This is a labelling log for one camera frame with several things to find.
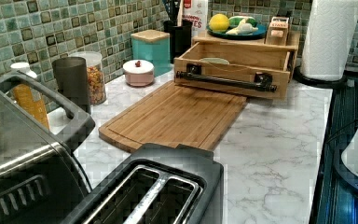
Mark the yellow lemon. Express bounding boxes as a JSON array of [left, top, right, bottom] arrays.
[[209, 14, 229, 32]]

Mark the green bowl inside drawer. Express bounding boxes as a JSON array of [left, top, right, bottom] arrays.
[[200, 57, 229, 64]]

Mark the bamboo cutting board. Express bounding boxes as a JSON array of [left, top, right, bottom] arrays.
[[99, 81, 246, 153]]

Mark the small wooden box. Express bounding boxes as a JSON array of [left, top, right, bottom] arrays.
[[265, 17, 289, 46]]

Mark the black utensil holder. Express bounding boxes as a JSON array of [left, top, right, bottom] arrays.
[[163, 20, 192, 63]]

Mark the wooden spoon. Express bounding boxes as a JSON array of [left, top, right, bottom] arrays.
[[176, 0, 184, 27]]

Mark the black cable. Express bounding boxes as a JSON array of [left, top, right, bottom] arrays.
[[324, 116, 358, 145]]

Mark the black toaster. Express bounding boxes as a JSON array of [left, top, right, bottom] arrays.
[[60, 144, 224, 224]]

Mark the teal canister with wooden lid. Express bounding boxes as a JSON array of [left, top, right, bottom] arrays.
[[131, 30, 171, 77]]

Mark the black paper towel holder base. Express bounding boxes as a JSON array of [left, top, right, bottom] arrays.
[[293, 66, 348, 90]]

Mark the wooden drawer cabinet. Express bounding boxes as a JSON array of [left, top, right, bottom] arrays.
[[192, 31, 299, 79]]

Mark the white toy vegetable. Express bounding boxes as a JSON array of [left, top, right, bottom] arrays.
[[226, 18, 258, 35]]

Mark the stainless toaster oven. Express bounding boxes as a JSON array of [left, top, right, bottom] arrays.
[[0, 75, 95, 224]]

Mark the yellow bottle with white cap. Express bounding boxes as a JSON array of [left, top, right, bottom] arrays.
[[10, 62, 49, 129]]

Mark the clear jar with cereal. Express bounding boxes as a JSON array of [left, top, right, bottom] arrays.
[[71, 51, 106, 105]]

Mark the dark grey tumbler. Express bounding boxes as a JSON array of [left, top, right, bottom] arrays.
[[52, 57, 91, 114]]

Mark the white paper towel roll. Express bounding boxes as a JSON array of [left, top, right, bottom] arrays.
[[300, 0, 358, 81]]

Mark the green toy vegetable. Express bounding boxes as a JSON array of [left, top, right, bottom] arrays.
[[228, 16, 257, 28]]

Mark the pink lidded sugar bowl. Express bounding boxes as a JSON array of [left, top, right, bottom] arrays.
[[123, 60, 154, 87]]

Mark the teal plate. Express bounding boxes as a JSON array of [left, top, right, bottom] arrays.
[[207, 24, 267, 40]]

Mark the white red carton box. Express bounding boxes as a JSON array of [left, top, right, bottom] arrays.
[[183, 0, 208, 36]]

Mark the wooden drawer with black handle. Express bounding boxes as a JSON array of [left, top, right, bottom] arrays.
[[174, 42, 290, 99]]

